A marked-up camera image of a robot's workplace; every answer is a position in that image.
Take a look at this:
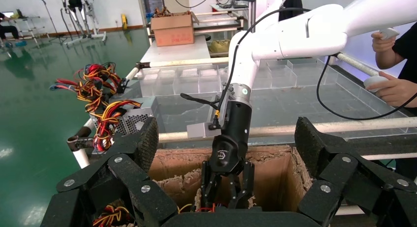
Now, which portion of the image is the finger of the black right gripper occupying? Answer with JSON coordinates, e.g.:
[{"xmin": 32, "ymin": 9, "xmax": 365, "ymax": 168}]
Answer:
[
  {"xmin": 199, "ymin": 160, "xmax": 225, "ymax": 210},
  {"xmin": 227, "ymin": 160, "xmax": 255, "ymax": 210}
]

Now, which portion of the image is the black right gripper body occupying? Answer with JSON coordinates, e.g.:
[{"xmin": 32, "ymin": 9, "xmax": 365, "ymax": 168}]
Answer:
[{"xmin": 208, "ymin": 100, "xmax": 253, "ymax": 177}]

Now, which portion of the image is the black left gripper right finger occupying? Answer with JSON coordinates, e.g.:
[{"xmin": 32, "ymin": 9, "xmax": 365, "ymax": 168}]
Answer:
[{"xmin": 295, "ymin": 116, "xmax": 417, "ymax": 227}]

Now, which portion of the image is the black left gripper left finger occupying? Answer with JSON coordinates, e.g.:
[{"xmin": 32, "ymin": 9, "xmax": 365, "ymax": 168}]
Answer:
[{"xmin": 40, "ymin": 117, "xmax": 178, "ymax": 227}]

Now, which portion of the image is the white hand controller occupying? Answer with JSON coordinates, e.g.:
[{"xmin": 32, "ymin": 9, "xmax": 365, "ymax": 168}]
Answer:
[
  {"xmin": 379, "ymin": 28, "xmax": 400, "ymax": 41},
  {"xmin": 363, "ymin": 76, "xmax": 389, "ymax": 93}
]

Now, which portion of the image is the operator right forearm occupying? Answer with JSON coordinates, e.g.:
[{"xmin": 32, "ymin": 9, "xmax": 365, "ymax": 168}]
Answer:
[{"xmin": 374, "ymin": 48, "xmax": 406, "ymax": 71}]

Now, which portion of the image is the operator left hand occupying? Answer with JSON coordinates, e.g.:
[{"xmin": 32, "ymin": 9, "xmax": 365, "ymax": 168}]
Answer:
[{"xmin": 374, "ymin": 72, "xmax": 417, "ymax": 108}]

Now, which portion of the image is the operator right hand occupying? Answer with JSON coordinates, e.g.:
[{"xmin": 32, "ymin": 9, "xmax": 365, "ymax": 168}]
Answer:
[{"xmin": 371, "ymin": 30, "xmax": 397, "ymax": 54}]

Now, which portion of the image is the brown divided cardboard box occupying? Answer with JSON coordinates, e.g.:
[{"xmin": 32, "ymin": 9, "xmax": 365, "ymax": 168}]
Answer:
[{"xmin": 148, "ymin": 144, "xmax": 313, "ymax": 213}]

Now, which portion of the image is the clear acrylic divider tray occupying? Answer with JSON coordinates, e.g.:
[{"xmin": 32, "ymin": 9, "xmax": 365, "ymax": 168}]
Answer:
[{"xmin": 138, "ymin": 57, "xmax": 412, "ymax": 135}]

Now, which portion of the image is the yellow bag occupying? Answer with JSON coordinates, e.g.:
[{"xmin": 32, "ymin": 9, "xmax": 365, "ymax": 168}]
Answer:
[{"xmin": 208, "ymin": 39, "xmax": 231, "ymax": 54}]

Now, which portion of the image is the pipe shelf rack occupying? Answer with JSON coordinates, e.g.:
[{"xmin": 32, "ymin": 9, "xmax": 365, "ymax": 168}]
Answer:
[{"xmin": 194, "ymin": 9, "xmax": 251, "ymax": 58}]

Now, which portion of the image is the plain brown cardboard box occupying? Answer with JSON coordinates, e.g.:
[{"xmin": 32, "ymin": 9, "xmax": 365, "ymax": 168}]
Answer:
[{"xmin": 150, "ymin": 12, "xmax": 196, "ymax": 47}]

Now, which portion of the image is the cluttered white desk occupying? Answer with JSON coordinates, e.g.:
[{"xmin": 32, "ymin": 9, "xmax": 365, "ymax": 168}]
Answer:
[{"xmin": 210, "ymin": 0, "xmax": 250, "ymax": 13}]

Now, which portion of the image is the operator body black shirt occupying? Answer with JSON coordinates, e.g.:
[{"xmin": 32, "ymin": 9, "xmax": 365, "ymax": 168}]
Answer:
[{"xmin": 387, "ymin": 22, "xmax": 417, "ymax": 181}]

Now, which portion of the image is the white upright column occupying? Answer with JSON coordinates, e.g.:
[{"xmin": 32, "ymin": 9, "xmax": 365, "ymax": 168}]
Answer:
[{"xmin": 255, "ymin": 0, "xmax": 283, "ymax": 23}]

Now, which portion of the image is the standing person black shirt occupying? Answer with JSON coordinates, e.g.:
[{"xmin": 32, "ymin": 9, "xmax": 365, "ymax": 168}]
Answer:
[{"xmin": 278, "ymin": 0, "xmax": 304, "ymax": 22}]

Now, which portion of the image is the humanoid robot on stand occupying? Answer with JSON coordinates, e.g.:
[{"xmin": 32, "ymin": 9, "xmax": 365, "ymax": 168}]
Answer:
[{"xmin": 60, "ymin": 0, "xmax": 108, "ymax": 48}]

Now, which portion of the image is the seated person in black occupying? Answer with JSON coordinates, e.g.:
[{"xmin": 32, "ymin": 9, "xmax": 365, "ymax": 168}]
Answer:
[{"xmin": 0, "ymin": 12, "xmax": 28, "ymax": 48}]

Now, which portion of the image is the black camera cable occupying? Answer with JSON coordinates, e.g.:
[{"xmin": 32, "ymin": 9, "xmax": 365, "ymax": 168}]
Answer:
[{"xmin": 210, "ymin": 7, "xmax": 417, "ymax": 130}]

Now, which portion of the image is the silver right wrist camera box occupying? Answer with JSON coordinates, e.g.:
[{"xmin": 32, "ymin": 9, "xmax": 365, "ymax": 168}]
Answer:
[{"xmin": 186, "ymin": 121, "xmax": 224, "ymax": 139}]

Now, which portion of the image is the pile of wired power supplies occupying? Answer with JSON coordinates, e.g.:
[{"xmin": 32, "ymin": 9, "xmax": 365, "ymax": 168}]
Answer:
[{"xmin": 152, "ymin": 6, "xmax": 193, "ymax": 19}]

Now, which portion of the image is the white frame table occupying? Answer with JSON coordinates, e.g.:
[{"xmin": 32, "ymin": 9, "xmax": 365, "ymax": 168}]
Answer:
[{"xmin": 13, "ymin": 15, "xmax": 50, "ymax": 41}]

